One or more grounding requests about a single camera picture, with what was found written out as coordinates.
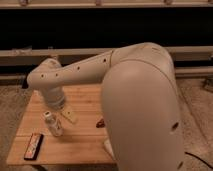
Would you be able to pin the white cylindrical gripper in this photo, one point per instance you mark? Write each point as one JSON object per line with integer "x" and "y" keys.
{"x": 55, "y": 98}

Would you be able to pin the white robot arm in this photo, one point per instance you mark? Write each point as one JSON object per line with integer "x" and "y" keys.
{"x": 139, "y": 101}

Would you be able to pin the small clear plastic bottle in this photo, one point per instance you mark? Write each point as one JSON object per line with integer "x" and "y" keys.
{"x": 53, "y": 124}

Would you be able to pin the brown oblong snack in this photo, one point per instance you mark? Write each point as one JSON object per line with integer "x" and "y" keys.
{"x": 100, "y": 124}

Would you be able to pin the black rectangular box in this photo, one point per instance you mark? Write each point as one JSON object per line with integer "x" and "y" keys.
{"x": 33, "y": 146}

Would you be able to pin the white wedge object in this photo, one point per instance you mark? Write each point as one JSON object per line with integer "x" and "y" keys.
{"x": 108, "y": 148}

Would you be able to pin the long white wall rail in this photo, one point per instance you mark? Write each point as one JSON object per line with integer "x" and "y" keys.
{"x": 27, "y": 57}

